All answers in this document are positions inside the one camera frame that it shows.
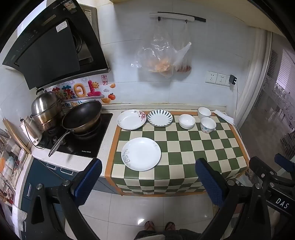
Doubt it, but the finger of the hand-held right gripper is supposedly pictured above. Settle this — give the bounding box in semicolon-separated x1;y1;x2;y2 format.
274;154;295;172
249;156;278;187

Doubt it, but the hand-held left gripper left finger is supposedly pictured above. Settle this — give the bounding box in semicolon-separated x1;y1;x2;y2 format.
23;158;102;240

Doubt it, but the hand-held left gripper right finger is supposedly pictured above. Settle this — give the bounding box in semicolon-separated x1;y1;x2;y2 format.
195;158;272;240

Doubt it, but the white dotted bowl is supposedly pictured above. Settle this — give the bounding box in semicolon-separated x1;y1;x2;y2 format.
200;117;216;134

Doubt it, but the black gas stove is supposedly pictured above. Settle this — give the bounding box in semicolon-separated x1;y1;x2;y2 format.
38;113;113;159

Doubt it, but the green checkered mat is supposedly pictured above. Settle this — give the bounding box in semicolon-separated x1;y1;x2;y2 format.
105;111;250;196

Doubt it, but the blue kitchen cabinet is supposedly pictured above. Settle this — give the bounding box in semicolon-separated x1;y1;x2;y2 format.
14;159;116;240

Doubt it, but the white plate with grey flower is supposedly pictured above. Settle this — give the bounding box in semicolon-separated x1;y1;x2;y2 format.
121;137;162;171

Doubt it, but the folded white cloth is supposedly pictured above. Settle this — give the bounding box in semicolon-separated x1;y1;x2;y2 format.
212;109;235;124

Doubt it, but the person's dark clothing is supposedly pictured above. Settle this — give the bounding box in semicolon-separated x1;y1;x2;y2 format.
134;228;201;240

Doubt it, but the glass sliding door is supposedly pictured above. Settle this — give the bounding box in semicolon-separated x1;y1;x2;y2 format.
237;30;295;162

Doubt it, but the white bowl with dark rim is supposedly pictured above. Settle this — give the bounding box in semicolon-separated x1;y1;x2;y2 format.
197;107;212;119

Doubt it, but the white electric kettle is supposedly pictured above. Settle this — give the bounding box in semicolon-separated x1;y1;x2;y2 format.
20;116;43;147

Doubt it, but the white plate with pink flowers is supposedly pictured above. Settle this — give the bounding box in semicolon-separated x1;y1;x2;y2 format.
117;109;147;130

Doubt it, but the cluttered side shelf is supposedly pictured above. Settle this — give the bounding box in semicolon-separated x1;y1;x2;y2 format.
0;128;28;208

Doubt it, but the blue striped plate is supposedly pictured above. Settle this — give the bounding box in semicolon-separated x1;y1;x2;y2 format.
147;109;174;127

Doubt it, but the wooden cutting board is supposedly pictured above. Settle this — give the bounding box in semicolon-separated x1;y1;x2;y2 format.
3;118;32;155

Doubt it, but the steel steamer pot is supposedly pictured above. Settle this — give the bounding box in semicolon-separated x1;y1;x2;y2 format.
31;88;65;132

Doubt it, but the small clear plastic bag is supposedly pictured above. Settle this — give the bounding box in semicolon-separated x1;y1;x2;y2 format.
173;23;192;73

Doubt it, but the clear plastic bag with food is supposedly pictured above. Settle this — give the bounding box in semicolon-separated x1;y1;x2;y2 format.
135;22;175;78

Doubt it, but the black range hood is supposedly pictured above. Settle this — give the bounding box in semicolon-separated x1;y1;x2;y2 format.
2;0;111;90

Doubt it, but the dark wok with steel handle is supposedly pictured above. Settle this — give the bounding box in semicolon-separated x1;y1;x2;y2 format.
48;100;102;157

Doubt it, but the colourful wall sticker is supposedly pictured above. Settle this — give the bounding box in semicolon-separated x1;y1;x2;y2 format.
52;75;116;105

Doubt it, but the white wall socket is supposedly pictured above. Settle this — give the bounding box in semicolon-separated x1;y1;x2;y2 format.
205;71;218;84
216;73;231;86

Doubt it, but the white wall hook rail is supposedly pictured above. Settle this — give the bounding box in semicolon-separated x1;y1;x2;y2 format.
149;11;206;23

